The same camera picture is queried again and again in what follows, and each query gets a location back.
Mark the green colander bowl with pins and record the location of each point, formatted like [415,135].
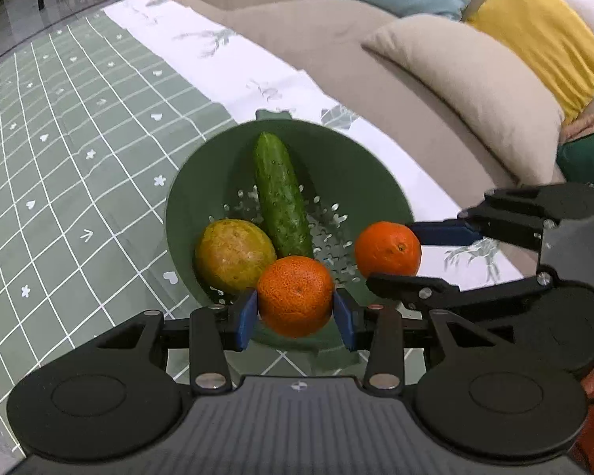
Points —
[345,188]

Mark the dark green garment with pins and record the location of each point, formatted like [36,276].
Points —
[576,160]

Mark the beige sofa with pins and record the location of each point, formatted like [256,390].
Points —
[324,38]

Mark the beige cushion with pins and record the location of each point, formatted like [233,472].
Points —
[493,91]

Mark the yellow-green round fruit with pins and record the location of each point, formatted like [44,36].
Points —
[232,254]

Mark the orange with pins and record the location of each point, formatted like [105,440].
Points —
[387,248]
[295,296]

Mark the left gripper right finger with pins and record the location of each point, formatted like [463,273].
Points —
[472,391]

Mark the green cucumber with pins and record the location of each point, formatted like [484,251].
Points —
[282,205]

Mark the yellow cushion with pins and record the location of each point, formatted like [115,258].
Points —
[552,39]

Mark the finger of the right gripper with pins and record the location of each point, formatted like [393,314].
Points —
[475,224]
[425,294]

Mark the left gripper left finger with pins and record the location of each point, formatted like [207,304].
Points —
[130,386]

